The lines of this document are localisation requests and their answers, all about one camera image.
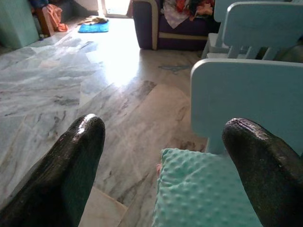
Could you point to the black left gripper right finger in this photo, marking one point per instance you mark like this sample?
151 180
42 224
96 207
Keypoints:
267 177

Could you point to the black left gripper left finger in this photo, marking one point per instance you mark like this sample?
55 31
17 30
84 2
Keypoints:
54 177

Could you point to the teal dotted pillow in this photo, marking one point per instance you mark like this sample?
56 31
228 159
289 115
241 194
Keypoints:
196 194

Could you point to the purple sofa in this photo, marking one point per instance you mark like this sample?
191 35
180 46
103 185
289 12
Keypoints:
180 37

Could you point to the light blue child chair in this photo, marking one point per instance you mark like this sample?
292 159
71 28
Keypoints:
260 23
236 94
214 40

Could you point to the brown wooden stand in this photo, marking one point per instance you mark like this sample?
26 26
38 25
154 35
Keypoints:
45 26

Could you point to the blue floor mat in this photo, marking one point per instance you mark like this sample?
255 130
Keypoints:
93 28

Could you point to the green cabinet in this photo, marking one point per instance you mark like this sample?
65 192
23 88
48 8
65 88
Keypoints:
16 21

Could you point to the orange cloth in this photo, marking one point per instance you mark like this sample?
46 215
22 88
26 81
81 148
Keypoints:
56 16

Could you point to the pile of colourful clothes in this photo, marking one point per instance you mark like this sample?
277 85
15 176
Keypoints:
201 9

